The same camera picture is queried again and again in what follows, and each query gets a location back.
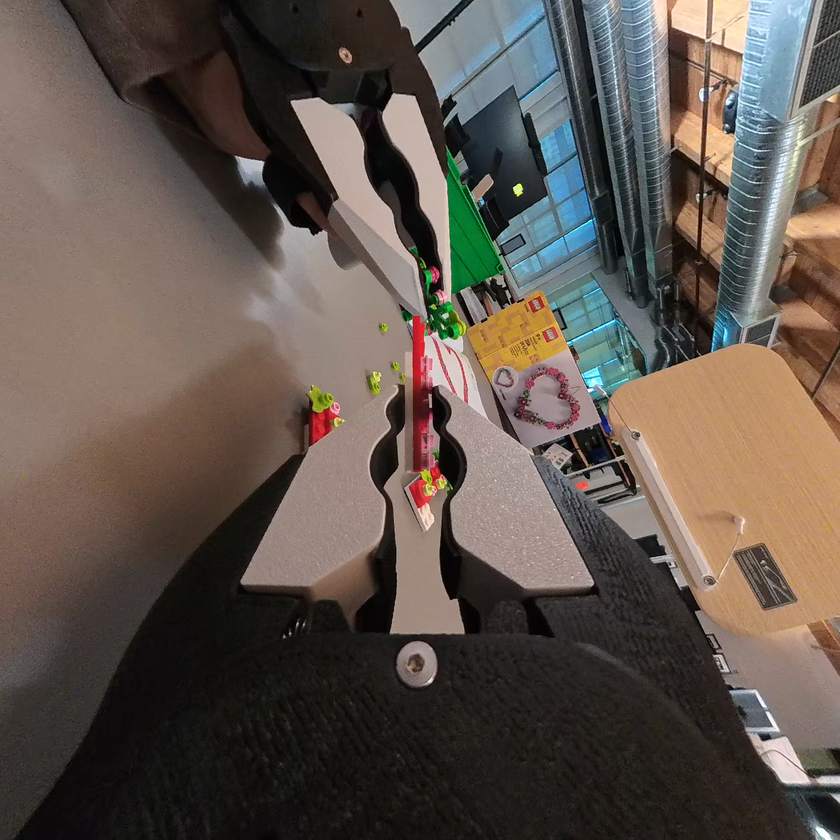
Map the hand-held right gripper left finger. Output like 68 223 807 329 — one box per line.
240 384 403 631

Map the light wooden table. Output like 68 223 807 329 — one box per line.
606 344 840 636

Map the small red and white lego piece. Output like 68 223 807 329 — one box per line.
403 469 455 532

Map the lego instruction booklet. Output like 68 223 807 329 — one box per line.
423 331 490 422

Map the small red lego leaf piece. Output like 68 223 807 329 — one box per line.
304 386 346 448

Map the green plastic bin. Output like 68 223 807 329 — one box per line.
446 147 506 294

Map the silver ventilation duct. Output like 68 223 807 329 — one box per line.
711 0 829 352
543 0 678 309

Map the person's left forearm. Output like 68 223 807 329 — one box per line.
60 0 227 142

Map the black wall monitor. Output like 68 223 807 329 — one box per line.
451 85 550 219

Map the yellow lego box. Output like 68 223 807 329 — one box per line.
466 290 602 451

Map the red and pink lego strip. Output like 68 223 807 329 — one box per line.
403 315 439 475

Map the green lego vine piece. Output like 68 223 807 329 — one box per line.
409 246 468 340

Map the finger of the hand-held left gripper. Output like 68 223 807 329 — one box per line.
290 97 431 317
379 91 455 298

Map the person's left hand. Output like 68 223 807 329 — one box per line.
154 49 343 241

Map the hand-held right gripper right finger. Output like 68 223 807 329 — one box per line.
433 384 596 603

